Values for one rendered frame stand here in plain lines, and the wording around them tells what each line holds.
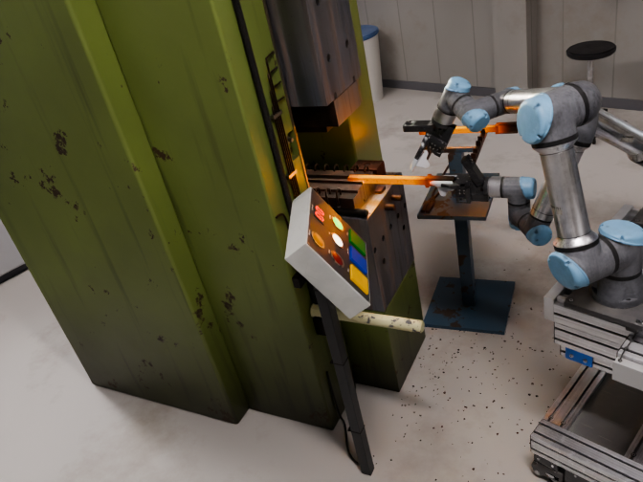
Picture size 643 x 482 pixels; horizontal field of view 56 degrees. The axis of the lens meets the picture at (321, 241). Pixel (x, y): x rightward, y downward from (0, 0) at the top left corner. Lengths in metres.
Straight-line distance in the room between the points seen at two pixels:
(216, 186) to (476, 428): 1.43
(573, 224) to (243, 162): 1.01
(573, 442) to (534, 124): 1.16
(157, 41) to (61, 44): 0.31
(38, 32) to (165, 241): 0.80
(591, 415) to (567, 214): 0.95
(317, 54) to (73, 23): 0.74
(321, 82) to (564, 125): 0.80
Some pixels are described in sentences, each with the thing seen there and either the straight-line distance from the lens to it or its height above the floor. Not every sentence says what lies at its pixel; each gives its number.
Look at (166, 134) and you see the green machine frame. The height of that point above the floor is 1.39.
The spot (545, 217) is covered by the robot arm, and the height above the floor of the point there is 0.95.
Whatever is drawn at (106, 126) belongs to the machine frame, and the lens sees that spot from 2.15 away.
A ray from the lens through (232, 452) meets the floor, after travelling 2.79.
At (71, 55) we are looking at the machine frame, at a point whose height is 1.70.
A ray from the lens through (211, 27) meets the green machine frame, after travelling 1.84.
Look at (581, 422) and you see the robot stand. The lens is 2.41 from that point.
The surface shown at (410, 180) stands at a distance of 2.25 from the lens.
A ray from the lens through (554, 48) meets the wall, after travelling 5.41.
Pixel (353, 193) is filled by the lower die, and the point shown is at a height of 0.98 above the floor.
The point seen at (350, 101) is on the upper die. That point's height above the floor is 1.31.
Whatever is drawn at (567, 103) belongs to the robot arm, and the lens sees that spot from 1.66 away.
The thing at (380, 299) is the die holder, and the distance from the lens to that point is 2.45.
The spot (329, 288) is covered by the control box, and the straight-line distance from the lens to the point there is 1.70.
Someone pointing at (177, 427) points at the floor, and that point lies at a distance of 3.00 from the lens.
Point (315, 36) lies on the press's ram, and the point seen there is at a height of 1.59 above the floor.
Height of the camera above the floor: 2.03
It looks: 31 degrees down
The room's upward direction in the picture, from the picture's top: 13 degrees counter-clockwise
